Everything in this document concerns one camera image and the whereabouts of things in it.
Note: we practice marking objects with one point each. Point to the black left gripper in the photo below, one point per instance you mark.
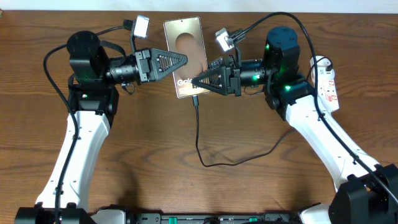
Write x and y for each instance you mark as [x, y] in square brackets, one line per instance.
[150, 63]

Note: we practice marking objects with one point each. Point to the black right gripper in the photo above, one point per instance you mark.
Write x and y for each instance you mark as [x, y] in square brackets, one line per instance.
[229, 79]

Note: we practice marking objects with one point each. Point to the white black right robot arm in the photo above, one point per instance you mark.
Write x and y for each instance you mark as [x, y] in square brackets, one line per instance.
[366, 192]

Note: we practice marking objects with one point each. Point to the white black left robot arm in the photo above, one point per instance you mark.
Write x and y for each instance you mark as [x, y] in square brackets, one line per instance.
[99, 67]

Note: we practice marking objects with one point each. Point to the white power strip socket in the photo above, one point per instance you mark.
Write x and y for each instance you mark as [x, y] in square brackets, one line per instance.
[326, 83]

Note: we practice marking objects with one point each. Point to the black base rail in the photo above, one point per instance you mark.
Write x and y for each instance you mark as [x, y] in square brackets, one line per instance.
[156, 218]

